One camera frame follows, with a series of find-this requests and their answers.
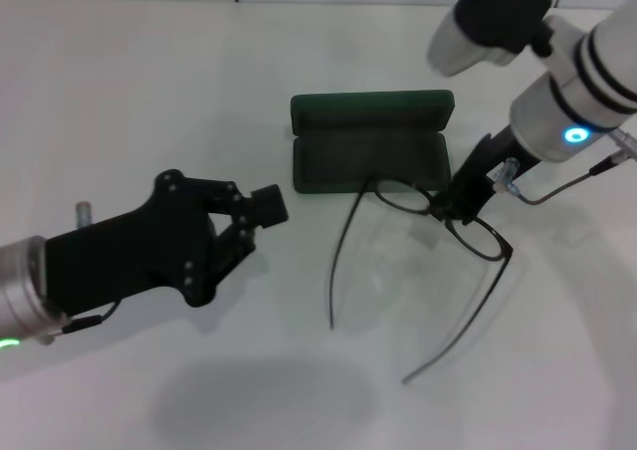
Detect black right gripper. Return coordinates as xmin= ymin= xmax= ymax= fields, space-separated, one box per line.
xmin=432 ymin=126 xmax=544 ymax=225

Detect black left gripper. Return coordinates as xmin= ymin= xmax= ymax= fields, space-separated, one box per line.
xmin=44 ymin=168 xmax=291 ymax=309

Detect black glasses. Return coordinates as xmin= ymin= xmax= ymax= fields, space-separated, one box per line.
xmin=327 ymin=170 xmax=515 ymax=385

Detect green glasses case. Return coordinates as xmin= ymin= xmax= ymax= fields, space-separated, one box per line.
xmin=290 ymin=89 xmax=455 ymax=195

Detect clear right wrist plug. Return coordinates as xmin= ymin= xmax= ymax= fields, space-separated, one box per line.
xmin=491 ymin=157 xmax=525 ymax=198

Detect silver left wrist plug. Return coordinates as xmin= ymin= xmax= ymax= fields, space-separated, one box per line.
xmin=74 ymin=201 xmax=96 ymax=228

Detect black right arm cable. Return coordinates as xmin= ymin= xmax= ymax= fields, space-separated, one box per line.
xmin=515 ymin=151 xmax=637 ymax=207

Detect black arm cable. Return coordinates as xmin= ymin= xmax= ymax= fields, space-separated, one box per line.
xmin=515 ymin=151 xmax=637 ymax=207
xmin=49 ymin=301 xmax=121 ymax=338

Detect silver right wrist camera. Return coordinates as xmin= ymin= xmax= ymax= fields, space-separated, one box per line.
xmin=427 ymin=0 xmax=554 ymax=78

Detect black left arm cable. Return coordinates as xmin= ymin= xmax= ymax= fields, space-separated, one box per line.
xmin=49 ymin=301 xmax=121 ymax=338

